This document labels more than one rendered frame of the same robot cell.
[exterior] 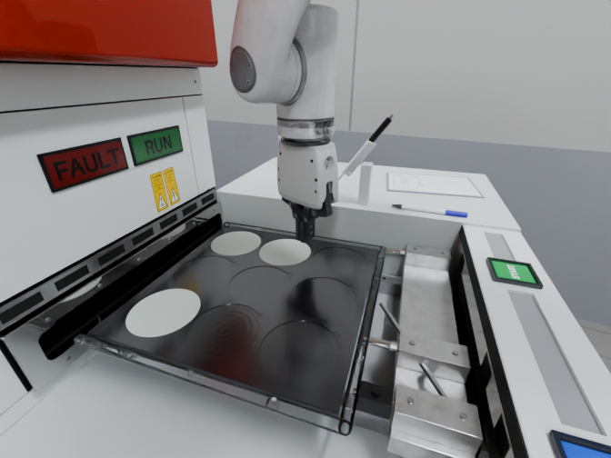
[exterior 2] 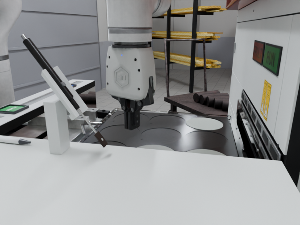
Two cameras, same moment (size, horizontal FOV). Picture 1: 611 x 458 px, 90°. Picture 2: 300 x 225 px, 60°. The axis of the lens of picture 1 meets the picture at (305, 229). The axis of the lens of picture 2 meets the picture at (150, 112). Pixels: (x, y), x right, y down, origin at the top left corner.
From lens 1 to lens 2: 1.00 m
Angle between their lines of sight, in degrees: 134
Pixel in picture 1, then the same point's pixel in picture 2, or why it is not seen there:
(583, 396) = (48, 93)
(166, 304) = (206, 124)
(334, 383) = (117, 113)
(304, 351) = not seen: hidden behind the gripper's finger
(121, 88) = (273, 7)
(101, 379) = not seen: hidden behind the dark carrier
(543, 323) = (31, 101)
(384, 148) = not seen: outside the picture
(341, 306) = (109, 129)
